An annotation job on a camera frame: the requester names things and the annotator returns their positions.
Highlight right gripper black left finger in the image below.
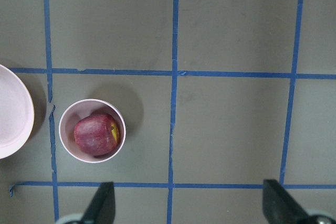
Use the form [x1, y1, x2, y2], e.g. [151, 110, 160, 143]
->
[80, 182, 116, 223]

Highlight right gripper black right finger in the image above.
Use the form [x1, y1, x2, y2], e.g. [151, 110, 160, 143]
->
[262, 179, 309, 224]

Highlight red apple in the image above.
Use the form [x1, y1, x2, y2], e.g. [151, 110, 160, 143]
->
[73, 114, 120, 156]

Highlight small pink bowl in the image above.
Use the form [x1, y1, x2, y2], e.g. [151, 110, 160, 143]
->
[59, 99, 126, 164]

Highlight pink plate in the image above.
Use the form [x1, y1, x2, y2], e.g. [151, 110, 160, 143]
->
[1, 65, 35, 158]

